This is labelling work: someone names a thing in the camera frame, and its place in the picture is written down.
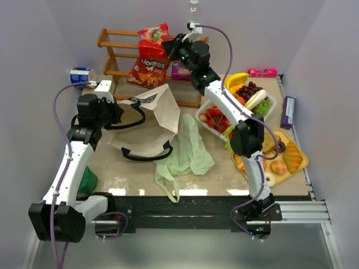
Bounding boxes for purple snack bag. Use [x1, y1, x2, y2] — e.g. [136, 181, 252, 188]
[171, 61, 191, 80]

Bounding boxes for red snack bag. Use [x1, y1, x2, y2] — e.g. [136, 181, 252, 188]
[137, 23, 170, 59]

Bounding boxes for beige canvas tote bag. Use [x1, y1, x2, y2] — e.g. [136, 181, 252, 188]
[108, 84, 180, 161]

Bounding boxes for clear plastic water bottle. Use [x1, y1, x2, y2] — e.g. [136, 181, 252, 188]
[185, 0, 202, 24]

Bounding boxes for light green plastic bag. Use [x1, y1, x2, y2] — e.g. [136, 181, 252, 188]
[154, 113, 215, 203]

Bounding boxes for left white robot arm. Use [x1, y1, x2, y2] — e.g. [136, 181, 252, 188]
[29, 94, 123, 243]

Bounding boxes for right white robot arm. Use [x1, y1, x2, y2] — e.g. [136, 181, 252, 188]
[162, 34, 275, 216]

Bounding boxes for Doritos chip bag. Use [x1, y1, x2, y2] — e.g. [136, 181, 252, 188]
[126, 58, 171, 89]

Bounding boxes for blue white can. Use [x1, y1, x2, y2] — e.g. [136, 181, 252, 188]
[70, 67, 97, 89]

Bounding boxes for yellow banana bunch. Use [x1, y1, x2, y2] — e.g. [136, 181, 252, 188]
[224, 72, 249, 92]

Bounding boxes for green cloth bundle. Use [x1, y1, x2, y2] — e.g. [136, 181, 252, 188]
[77, 166, 98, 196]

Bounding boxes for wooden shelf rack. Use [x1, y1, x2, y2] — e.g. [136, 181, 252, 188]
[97, 28, 202, 108]

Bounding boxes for red cherries pile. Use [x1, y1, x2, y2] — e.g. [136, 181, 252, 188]
[199, 106, 231, 133]

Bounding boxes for dark red grapes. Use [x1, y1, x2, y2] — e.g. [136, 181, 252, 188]
[236, 81, 263, 101]

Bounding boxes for small orange pumpkin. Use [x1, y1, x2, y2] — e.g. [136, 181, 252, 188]
[236, 96, 246, 106]

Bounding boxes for green celery stalk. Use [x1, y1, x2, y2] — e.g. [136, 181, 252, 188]
[224, 89, 268, 154]

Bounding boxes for pink box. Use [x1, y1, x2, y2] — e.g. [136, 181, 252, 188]
[247, 68, 278, 78]

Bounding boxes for red apple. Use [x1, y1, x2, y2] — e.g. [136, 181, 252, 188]
[228, 130, 233, 140]

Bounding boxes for green grapes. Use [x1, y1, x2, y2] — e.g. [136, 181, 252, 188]
[253, 98, 271, 117]

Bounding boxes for white fruit tray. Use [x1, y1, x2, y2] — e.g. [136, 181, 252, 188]
[195, 94, 277, 141]

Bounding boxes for purple box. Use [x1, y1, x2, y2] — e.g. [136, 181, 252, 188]
[280, 96, 296, 130]

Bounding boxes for brown bread slice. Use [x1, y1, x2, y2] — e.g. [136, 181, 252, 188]
[263, 132, 282, 154]

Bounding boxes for chocolate donut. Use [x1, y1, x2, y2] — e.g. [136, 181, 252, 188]
[278, 141, 286, 154]

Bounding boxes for round peach bun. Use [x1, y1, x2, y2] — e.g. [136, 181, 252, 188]
[271, 160, 287, 175]

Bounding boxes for yellow bread tray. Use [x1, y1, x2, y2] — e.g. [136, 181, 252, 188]
[231, 128, 309, 188]

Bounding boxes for golden croissant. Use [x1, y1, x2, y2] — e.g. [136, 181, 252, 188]
[283, 141, 303, 174]

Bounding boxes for white glazed donut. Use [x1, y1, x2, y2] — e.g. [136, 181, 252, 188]
[265, 172, 276, 188]

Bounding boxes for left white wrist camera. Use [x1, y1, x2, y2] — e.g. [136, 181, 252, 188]
[90, 80, 114, 102]

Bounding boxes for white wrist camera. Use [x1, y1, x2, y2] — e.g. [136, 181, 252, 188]
[90, 80, 114, 102]
[182, 21, 202, 43]

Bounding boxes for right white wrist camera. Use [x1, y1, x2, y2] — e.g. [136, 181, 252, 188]
[182, 21, 202, 43]

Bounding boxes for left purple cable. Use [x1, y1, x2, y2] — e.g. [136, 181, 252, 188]
[50, 81, 92, 269]

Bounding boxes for purple cable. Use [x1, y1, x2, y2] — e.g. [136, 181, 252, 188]
[196, 24, 280, 242]
[50, 81, 92, 269]

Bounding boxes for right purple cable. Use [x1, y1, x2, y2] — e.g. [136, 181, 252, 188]
[196, 24, 280, 242]

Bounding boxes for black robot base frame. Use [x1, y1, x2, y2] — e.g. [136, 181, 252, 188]
[92, 196, 282, 239]

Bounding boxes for bundt cake ring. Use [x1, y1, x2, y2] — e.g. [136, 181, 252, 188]
[233, 153, 247, 174]

